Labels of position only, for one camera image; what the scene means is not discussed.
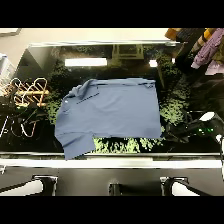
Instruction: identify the blue polo shirt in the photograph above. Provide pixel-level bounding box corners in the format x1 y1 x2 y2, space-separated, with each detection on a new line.
54 77 164 161

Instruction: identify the purple garment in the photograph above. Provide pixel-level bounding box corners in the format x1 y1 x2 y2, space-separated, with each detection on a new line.
191 29 224 70

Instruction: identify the heap of clothes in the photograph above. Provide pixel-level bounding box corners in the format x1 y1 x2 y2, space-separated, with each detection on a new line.
164 27 224 76

